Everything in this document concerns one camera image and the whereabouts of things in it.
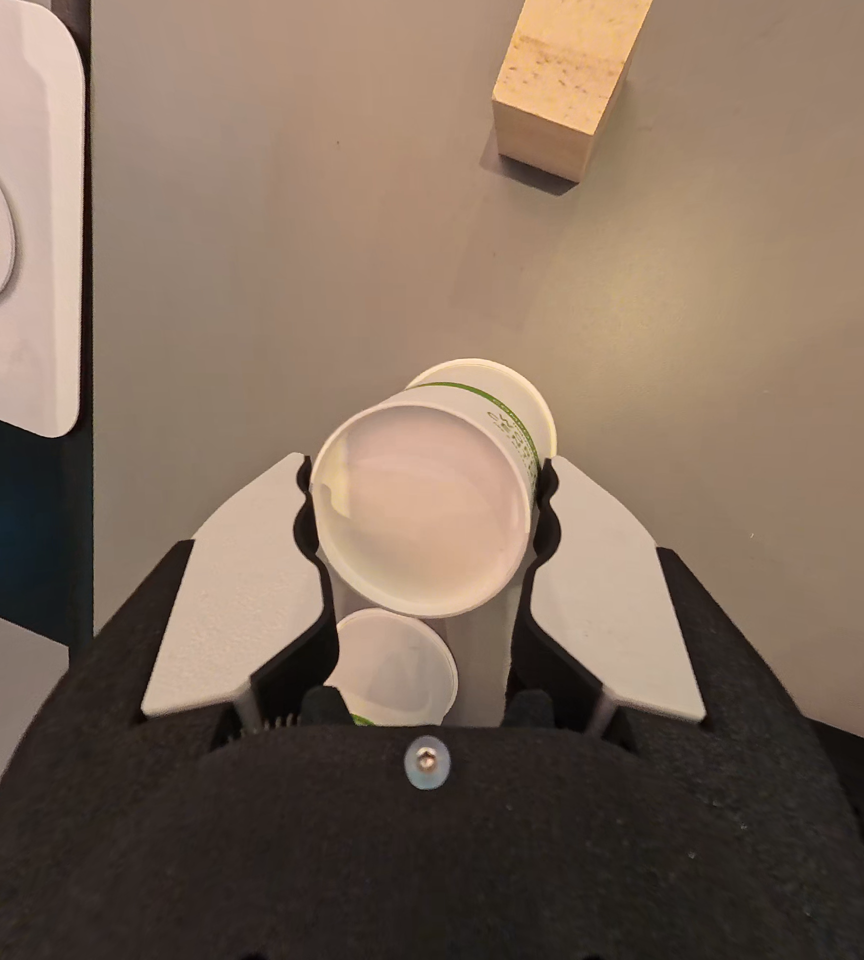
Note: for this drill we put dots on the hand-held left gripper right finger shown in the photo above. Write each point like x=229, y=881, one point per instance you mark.
x=612, y=607

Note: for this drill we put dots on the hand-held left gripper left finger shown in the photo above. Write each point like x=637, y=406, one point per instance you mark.
x=237, y=600

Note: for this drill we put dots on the white paper cup green band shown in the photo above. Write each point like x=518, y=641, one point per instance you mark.
x=391, y=667
x=424, y=510

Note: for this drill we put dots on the wooden board document stand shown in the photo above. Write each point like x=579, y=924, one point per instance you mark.
x=27, y=225

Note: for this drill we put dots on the small wooden cube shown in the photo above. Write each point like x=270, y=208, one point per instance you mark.
x=567, y=82

